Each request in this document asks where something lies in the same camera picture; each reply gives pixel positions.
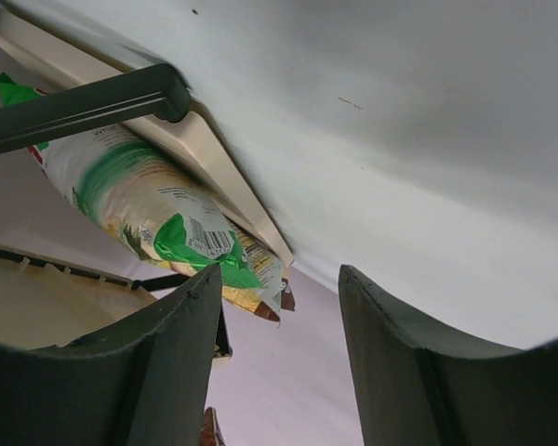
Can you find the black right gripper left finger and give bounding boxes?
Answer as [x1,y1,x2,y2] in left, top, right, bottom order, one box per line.
[0,267,221,445]

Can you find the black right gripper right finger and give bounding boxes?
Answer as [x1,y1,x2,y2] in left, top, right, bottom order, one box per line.
[339,265,558,445]

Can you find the light blue brown chips bag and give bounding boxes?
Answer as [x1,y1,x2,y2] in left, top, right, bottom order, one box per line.
[199,407,226,446]

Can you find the brown Chuba chips bag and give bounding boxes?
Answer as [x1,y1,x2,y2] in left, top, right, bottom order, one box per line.
[222,222,296,322]

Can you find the green Chuba cassava chips bag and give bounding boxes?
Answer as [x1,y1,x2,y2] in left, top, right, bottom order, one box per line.
[0,72,264,292]

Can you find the beige three-tier black-framed shelf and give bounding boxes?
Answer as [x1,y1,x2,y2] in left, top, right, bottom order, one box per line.
[0,11,295,350]

